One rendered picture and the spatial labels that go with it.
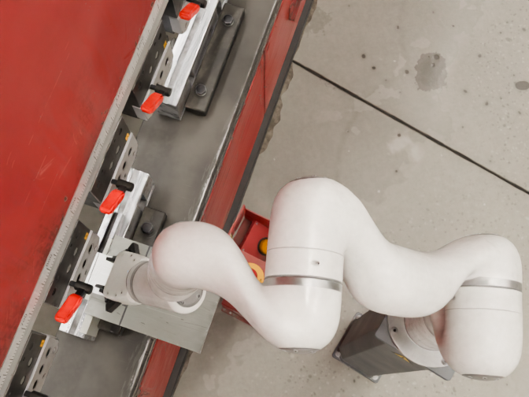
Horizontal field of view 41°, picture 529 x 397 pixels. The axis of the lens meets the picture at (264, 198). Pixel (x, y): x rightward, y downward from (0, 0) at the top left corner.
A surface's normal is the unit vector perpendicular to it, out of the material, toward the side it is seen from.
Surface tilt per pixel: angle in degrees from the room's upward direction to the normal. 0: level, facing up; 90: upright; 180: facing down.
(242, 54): 0
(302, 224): 10
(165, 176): 0
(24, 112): 90
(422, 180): 0
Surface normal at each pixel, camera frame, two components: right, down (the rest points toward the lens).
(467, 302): -0.61, -0.26
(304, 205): -0.17, -0.36
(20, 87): 0.95, 0.31
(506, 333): 0.33, -0.20
